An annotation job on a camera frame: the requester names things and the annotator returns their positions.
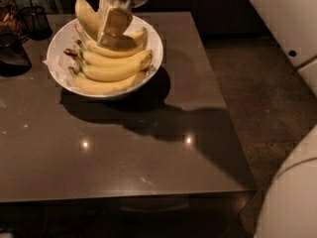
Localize padded cream gripper finger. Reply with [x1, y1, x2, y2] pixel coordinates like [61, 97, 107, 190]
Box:
[98, 0, 112, 17]
[97, 6, 133, 48]

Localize yellow banana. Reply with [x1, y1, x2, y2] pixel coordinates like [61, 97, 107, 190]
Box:
[68, 67, 146, 95]
[63, 49, 153, 82]
[75, 23, 148, 59]
[75, 0, 101, 40]

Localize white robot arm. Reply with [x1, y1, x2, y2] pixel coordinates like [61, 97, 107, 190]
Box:
[106, 0, 317, 238]

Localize white bowl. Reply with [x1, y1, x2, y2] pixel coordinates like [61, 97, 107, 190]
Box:
[44, 16, 163, 100]

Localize black mesh pen cup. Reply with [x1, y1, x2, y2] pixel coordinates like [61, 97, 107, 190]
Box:
[20, 6, 53, 41]

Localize dark cabinet fronts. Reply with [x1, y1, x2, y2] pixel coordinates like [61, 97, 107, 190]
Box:
[53, 0, 275, 37]

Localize jar with brown contents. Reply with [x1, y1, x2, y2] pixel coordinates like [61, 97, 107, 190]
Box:
[0, 0, 29, 43]

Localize dark glass container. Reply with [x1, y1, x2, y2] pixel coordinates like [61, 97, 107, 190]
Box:
[0, 33, 32, 76]

